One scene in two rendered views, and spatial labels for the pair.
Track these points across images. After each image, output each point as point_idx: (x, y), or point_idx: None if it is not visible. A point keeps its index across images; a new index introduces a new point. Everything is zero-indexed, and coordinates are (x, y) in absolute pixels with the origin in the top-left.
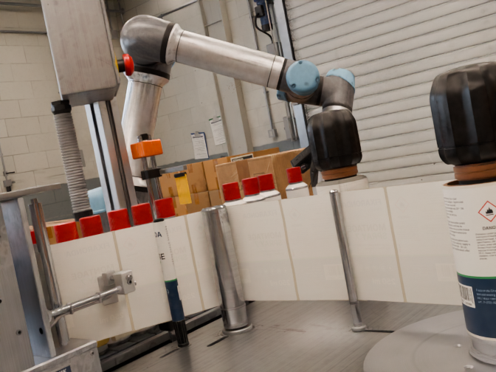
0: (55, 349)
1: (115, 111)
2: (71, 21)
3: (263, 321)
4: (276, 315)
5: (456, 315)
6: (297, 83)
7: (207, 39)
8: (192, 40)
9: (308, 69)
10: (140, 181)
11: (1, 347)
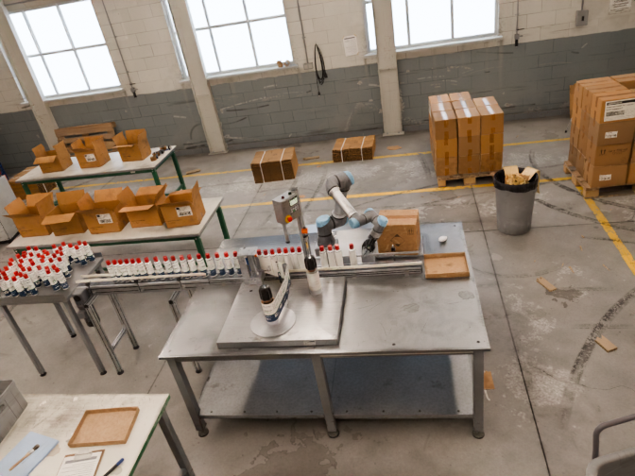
0: (256, 275)
1: (300, 218)
2: (277, 210)
3: (294, 286)
4: (298, 286)
5: (289, 311)
6: (350, 225)
7: (337, 197)
8: (334, 196)
9: (351, 223)
10: (337, 216)
11: (244, 274)
